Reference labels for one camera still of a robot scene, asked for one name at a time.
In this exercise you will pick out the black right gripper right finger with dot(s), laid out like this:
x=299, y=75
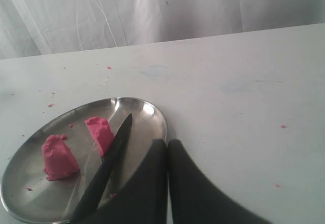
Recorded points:
x=195, y=199

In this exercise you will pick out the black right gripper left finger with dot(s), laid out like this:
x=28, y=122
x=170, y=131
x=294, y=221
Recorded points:
x=143, y=199

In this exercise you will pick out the black knife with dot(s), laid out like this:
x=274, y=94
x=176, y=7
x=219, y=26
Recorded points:
x=94, y=192

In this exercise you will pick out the pink dough lump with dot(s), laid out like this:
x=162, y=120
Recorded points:
x=59, y=161
x=101, y=133

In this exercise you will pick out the white backdrop curtain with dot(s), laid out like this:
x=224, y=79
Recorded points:
x=38, y=27

